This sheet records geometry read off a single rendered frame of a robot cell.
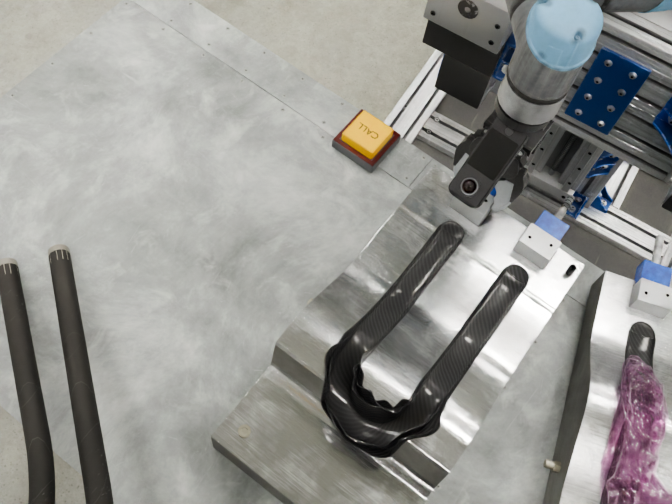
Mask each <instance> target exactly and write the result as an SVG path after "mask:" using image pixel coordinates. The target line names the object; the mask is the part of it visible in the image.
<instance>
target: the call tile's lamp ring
mask: <svg viewBox="0 0 672 504"><path fill-rule="evenodd" d="M363 111H364V110H363V109H361V110H360V111H359V112H358V113H357V114H356V115H355V117H354V118H353V119H352V120H351V121H350V122H349V123H348V124H347V125H346V126H345V127H344V128H343V129H342V130H341V131H340V133H339V134H338V135H337V136H336V137H335V138H334V139H333V140H334V141H336V142H337V143H339V144H340V145H342V146H343V147H345V148H346V149H348V150H349V151H351V152H352V153H353V154H355V155H356V156H358V157H359V158H361V159H362V160H364V161H365V162H367V163H368V164H370V165H371V166H374V164H375V163H376V162H377V161H378V160H379V159H380V158H381V157H382V155H383V154H384V153H385V152H386V151H387V150H388V149H389V148H390V146H391V145H392V144H393V143H394V142H395V141H396V140H397V139H398V137H399V136H400V134H399V133H397V132H396V131H394V132H393V134H394V137H393V138H392V139H391V140H390V141H389V142H388V143H387V144H386V146H385V147H384V148H383V149H382V150H381V151H380V152H379V153H378V154H377V156H376V157H375V158H374V159H373V160H372V161H371V160H370V159H368V158H367V157H365V156H364V155H362V154H361V153H359V152H358V151H356V150H355V149H353V148H352V147H350V146H349V145H347V144H346V143H344V142H343V141H342V140H340V137H341V136H342V133H343V132H344V131H345V130H346V129H347V128H348V126H349V125H350V124H351V123H352V122H353V121H354V120H355V119H356V118H357V117H358V116H359V115H360V114H361V113H362V112H363Z"/></svg>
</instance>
